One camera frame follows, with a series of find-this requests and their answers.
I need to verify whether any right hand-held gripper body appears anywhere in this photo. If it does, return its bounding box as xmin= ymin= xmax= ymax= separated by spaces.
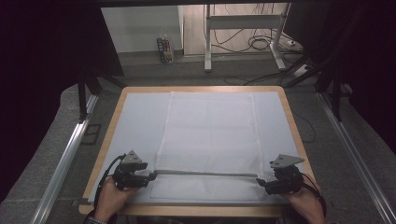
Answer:
xmin=266 ymin=153 xmax=306 ymax=195

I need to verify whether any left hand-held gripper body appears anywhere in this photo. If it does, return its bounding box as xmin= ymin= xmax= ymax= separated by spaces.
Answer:
xmin=111 ymin=149 xmax=149 ymax=191

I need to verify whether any white mesh laundry bag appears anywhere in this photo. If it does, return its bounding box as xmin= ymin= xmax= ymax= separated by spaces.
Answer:
xmin=149 ymin=91 xmax=269 ymax=202

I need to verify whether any person's left hand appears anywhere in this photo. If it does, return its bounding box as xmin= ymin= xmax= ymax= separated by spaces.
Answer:
xmin=93 ymin=175 xmax=139 ymax=223

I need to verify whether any person's right hand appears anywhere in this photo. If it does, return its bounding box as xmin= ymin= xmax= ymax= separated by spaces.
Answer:
xmin=284 ymin=183 xmax=327 ymax=224

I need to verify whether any pale blue table mat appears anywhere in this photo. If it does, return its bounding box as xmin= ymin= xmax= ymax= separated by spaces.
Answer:
xmin=88 ymin=91 xmax=314 ymax=206

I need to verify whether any black metal stand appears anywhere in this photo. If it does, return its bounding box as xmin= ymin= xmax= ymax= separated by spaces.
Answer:
xmin=283 ymin=55 xmax=344 ymax=123
xmin=77 ymin=72 xmax=128 ymax=123

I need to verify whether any white power strip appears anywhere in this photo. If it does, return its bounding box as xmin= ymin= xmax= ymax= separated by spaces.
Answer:
xmin=292 ymin=63 xmax=311 ymax=78

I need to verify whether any pack of bottles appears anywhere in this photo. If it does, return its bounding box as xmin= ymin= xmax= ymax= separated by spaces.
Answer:
xmin=156 ymin=35 xmax=176 ymax=64

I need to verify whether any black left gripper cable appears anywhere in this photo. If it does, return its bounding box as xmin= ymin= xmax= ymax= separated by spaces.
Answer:
xmin=93 ymin=153 xmax=127 ymax=213

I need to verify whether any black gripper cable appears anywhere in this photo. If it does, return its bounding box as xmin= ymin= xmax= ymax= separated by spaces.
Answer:
xmin=300 ymin=172 xmax=328 ymax=218
xmin=93 ymin=153 xmax=127 ymax=213

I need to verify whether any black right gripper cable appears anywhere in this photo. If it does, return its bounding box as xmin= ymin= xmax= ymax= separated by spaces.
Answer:
xmin=300 ymin=172 xmax=328 ymax=218

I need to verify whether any black rectangular frame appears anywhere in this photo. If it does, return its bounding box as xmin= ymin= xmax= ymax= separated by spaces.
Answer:
xmin=80 ymin=123 xmax=103 ymax=146

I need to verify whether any thin black cable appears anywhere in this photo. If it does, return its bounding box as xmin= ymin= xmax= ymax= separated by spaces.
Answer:
xmin=290 ymin=108 xmax=318 ymax=145

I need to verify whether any aluminium rail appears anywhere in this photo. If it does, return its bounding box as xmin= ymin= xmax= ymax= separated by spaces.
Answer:
xmin=317 ymin=91 xmax=396 ymax=224
xmin=29 ymin=93 xmax=100 ymax=224

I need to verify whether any black floor cable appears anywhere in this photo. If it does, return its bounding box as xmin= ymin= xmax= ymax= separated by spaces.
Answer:
xmin=223 ymin=70 xmax=294 ymax=86

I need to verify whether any tangle of black cables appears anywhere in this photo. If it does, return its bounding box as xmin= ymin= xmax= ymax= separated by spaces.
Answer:
xmin=211 ymin=3 xmax=301 ymax=54

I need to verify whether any white metal desk frame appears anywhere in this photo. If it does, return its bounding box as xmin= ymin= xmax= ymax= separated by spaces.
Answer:
xmin=204 ymin=3 xmax=292 ymax=73

